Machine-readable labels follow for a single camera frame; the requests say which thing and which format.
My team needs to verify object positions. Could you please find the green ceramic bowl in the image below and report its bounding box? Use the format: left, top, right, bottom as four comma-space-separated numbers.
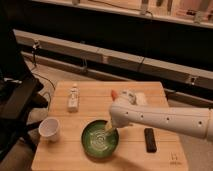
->
81, 120, 119, 159

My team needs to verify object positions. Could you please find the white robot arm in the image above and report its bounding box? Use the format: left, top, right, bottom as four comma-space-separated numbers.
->
105, 90, 213, 142

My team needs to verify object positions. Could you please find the orange carrot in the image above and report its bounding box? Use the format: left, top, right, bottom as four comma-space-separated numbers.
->
111, 90, 118, 101

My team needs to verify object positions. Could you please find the white rectangular block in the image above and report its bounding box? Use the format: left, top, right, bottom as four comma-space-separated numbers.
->
136, 93, 147, 105

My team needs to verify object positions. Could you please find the black remote control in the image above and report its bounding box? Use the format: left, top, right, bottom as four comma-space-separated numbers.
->
144, 128, 157, 153

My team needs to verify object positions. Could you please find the white tube bottle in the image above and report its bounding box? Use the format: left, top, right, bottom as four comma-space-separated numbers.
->
68, 83, 79, 113

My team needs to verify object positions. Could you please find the white paper cup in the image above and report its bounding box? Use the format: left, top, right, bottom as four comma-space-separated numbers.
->
38, 117, 60, 142

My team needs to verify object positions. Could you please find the black chair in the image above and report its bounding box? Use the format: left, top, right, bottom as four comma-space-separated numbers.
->
0, 9, 48, 162

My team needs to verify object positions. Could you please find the black floor cable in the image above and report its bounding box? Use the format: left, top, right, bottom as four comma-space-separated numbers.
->
23, 54, 57, 92

